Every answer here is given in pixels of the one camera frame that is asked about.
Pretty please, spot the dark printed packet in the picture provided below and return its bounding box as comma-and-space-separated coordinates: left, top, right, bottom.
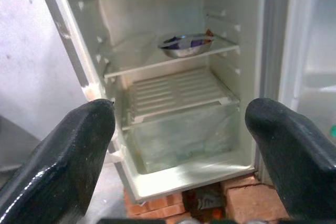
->
182, 184, 227, 221

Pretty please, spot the red brick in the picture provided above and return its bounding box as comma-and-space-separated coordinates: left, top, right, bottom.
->
123, 189, 190, 220
222, 178, 290, 221

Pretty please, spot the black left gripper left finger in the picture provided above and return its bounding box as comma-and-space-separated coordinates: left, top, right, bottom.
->
0, 98, 117, 224

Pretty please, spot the steel bowl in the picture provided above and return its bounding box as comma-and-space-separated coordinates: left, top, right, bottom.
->
159, 33, 215, 59

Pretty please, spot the purple snack packet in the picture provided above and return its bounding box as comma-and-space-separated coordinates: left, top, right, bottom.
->
164, 28, 214, 49

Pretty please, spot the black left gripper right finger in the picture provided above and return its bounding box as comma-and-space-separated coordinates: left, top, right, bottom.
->
245, 97, 336, 220

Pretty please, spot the white slatted crisper cover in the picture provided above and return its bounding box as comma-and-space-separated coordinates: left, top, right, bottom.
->
125, 66, 240, 131

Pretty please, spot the white small fridge body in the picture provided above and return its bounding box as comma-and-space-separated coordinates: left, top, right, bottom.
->
34, 0, 279, 204

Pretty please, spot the clear crisper drawer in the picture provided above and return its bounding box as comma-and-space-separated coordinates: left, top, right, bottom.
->
125, 103, 240, 175

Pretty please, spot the glass fridge shelf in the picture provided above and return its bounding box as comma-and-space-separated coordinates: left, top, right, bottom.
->
103, 31, 240, 78

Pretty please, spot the white fridge door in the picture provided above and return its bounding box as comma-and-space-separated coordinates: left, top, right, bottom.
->
278, 0, 336, 141

